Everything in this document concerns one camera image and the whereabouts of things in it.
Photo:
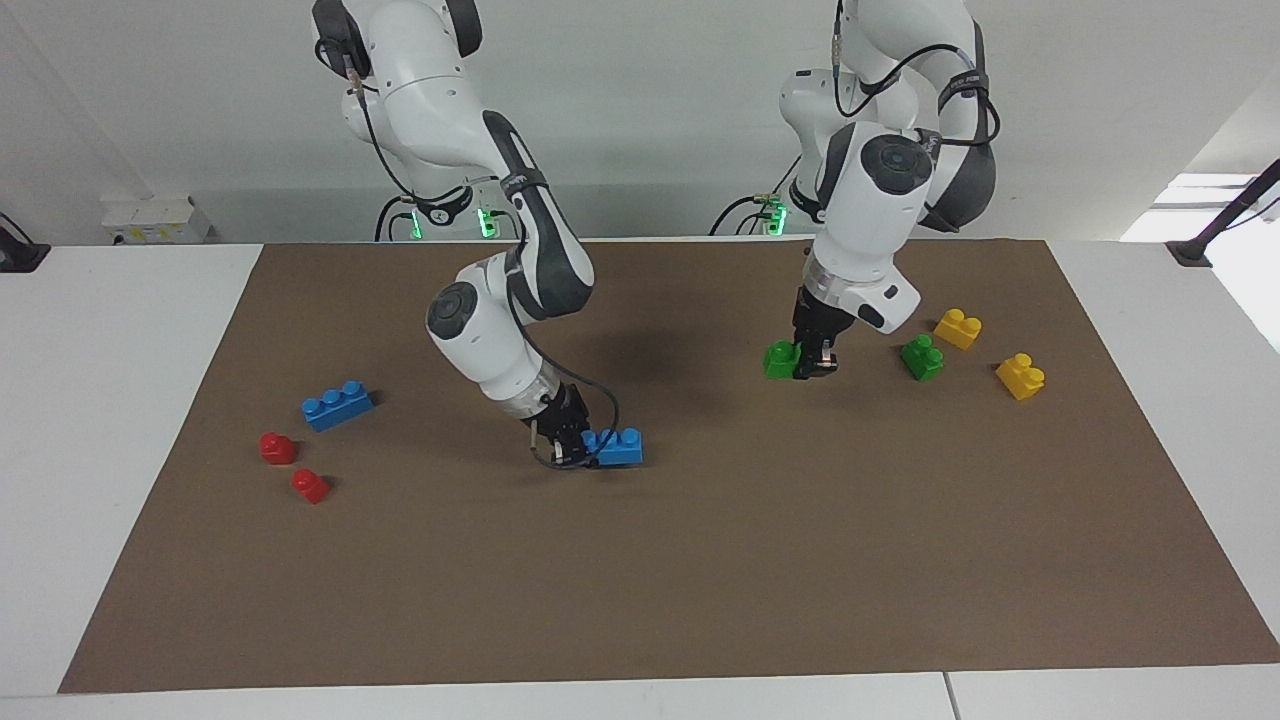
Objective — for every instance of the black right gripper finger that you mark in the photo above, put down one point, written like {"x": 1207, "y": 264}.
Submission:
{"x": 572, "y": 455}
{"x": 588, "y": 425}

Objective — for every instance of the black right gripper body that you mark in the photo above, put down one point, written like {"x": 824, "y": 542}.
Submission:
{"x": 562, "y": 418}

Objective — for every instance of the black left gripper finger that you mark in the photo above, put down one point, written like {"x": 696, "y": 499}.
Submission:
{"x": 828, "y": 360}
{"x": 805, "y": 330}

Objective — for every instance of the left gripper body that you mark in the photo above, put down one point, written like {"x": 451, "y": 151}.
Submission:
{"x": 880, "y": 305}

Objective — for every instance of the blue three-stud toy block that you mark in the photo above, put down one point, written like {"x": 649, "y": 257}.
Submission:
{"x": 622, "y": 449}
{"x": 338, "y": 408}

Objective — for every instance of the green two-stud toy block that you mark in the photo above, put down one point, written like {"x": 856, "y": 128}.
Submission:
{"x": 922, "y": 360}
{"x": 778, "y": 362}

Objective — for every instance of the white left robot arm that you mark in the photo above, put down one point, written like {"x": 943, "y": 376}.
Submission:
{"x": 880, "y": 200}

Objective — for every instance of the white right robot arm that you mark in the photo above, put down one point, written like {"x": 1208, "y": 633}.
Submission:
{"x": 480, "y": 330}

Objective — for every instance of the yellow two-stud toy block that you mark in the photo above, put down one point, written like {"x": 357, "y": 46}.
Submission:
{"x": 1020, "y": 378}
{"x": 957, "y": 330}

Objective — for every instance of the brown table mat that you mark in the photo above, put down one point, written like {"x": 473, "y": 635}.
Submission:
{"x": 640, "y": 560}

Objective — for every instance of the red one-stud toy block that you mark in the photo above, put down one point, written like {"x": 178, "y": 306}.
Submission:
{"x": 277, "y": 450}
{"x": 312, "y": 488}

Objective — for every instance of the black table clamp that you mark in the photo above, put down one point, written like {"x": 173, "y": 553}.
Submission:
{"x": 20, "y": 258}

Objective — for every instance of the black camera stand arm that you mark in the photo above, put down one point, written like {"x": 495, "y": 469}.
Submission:
{"x": 1190, "y": 250}

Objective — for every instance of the white wall socket box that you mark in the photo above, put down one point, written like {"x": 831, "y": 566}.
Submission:
{"x": 155, "y": 222}

